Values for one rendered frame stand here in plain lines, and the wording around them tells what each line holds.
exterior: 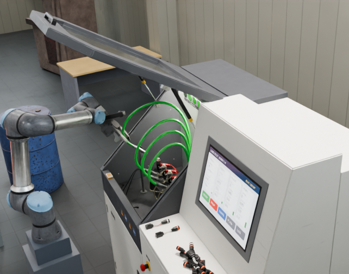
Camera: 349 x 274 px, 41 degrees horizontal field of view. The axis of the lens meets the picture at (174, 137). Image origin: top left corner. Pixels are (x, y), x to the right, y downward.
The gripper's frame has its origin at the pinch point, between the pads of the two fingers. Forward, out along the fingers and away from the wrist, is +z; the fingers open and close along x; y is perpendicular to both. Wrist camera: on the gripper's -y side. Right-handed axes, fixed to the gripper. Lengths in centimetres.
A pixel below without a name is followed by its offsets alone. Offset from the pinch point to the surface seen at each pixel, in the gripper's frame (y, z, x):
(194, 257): -13, 60, 64
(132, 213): 14.4, 31.6, 28.4
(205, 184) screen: -33, 41, 46
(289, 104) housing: -81, 43, 11
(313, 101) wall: -76, 85, -203
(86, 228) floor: 122, 26, -91
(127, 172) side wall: 25.1, 14.2, -21.5
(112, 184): 25.2, 13.1, 2.3
